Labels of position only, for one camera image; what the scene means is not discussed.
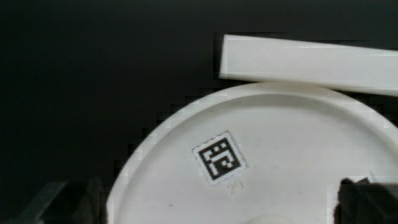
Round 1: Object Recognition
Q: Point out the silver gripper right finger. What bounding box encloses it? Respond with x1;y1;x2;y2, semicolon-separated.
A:
336;178;398;224

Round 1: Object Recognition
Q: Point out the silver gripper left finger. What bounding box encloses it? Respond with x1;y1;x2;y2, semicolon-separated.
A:
11;177;107;224

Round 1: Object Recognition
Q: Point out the white round table top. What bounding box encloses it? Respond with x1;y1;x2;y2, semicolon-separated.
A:
107;83;398;224

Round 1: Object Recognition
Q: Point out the white right fence block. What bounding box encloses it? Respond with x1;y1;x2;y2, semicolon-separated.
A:
221;35;398;97

